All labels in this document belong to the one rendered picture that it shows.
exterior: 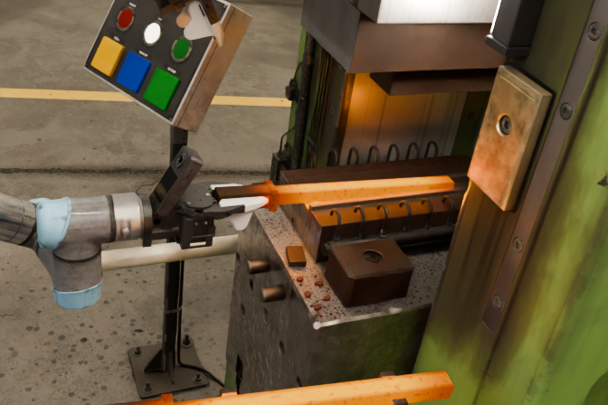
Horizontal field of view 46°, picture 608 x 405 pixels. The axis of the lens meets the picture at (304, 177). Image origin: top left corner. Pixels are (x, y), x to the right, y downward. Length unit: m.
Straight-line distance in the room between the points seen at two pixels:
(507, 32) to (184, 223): 0.57
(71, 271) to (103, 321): 1.28
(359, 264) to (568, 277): 0.35
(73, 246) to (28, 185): 1.98
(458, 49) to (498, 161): 0.24
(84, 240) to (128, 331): 1.29
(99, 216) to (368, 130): 0.61
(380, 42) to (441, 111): 0.50
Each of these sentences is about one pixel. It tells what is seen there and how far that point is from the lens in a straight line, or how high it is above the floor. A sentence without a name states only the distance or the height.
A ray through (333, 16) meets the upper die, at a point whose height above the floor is 1.33.
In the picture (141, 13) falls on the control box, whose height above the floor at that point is 1.11.
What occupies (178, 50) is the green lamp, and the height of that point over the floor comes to 1.09.
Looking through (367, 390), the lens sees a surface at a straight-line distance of 0.95.
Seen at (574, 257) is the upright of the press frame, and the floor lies 1.19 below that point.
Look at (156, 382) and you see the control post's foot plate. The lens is 2.25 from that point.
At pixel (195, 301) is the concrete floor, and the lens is 2.52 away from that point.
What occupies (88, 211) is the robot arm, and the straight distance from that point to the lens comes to 1.13.
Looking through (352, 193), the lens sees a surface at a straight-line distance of 1.28.
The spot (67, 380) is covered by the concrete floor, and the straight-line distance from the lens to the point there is 2.29.
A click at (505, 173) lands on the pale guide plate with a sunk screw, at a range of 0.97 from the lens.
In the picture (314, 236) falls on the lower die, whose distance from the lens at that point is 1.24.
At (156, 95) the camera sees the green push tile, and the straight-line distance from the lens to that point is 1.57.
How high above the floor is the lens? 1.68
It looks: 31 degrees down
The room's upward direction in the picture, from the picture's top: 9 degrees clockwise
